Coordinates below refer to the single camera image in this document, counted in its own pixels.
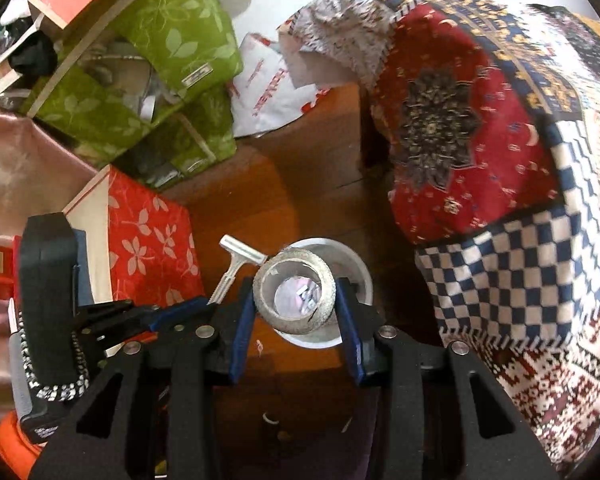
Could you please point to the patchwork bedspread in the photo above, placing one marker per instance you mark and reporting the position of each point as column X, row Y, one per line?
column 455, row 135

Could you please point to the pink satin cloth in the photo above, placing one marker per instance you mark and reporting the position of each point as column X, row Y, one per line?
column 25, row 170

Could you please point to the white round container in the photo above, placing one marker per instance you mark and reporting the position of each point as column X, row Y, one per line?
column 352, row 270

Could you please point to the green floral bag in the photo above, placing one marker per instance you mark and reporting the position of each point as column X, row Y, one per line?
column 205, row 135
column 180, row 35

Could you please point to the white plastic bag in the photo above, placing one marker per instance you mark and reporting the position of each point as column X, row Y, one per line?
column 265, row 90

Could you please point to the silver tape roll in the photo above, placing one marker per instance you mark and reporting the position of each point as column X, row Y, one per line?
column 290, row 272

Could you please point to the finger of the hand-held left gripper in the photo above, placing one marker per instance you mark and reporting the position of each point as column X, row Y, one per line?
column 177, row 312
column 110, row 337

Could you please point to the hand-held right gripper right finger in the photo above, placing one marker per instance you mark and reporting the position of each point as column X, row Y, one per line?
column 350, row 332

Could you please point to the red floral box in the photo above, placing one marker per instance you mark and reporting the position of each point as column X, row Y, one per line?
column 150, row 245

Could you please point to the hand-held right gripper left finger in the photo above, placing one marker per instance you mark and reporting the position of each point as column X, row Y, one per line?
column 242, row 332

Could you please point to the grey disposable razor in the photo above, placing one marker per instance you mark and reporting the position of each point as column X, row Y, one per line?
column 237, row 260

